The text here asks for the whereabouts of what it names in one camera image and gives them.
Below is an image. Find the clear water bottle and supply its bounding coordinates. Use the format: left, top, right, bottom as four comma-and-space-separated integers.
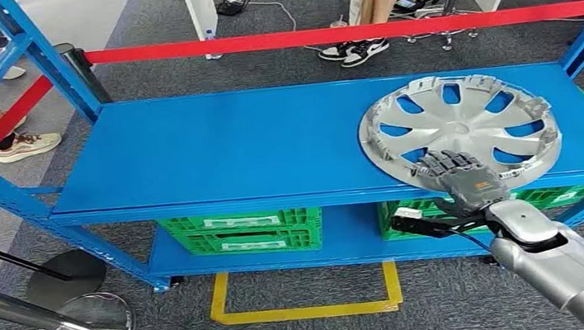
201, 27, 224, 63

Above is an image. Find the small black floor object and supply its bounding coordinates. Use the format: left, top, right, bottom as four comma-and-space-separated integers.
214, 0, 256, 19

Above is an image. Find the pale drink cup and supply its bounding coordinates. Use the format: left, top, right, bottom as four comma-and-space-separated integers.
328, 12, 351, 31

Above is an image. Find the dark stanchion post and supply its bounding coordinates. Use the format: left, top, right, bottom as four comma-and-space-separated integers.
53, 38, 114, 111

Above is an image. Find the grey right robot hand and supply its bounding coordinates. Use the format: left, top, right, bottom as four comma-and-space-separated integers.
409, 142, 513, 224

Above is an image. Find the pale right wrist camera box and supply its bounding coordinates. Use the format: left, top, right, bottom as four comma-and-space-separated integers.
389, 204, 426, 226

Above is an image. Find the black stool with chrome base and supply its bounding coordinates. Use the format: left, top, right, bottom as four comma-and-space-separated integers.
398, 0, 502, 58

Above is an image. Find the silver plastic wheel hubcap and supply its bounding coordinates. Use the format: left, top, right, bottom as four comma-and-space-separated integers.
352, 62, 568, 205

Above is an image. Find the white floor cable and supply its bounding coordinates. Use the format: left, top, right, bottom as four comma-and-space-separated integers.
247, 0, 326, 60

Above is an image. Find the black stanchion with round base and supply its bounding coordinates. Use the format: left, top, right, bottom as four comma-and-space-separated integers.
0, 213, 113, 318

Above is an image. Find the blue metal shelf rack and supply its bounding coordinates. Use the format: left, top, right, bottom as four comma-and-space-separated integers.
0, 0, 584, 313

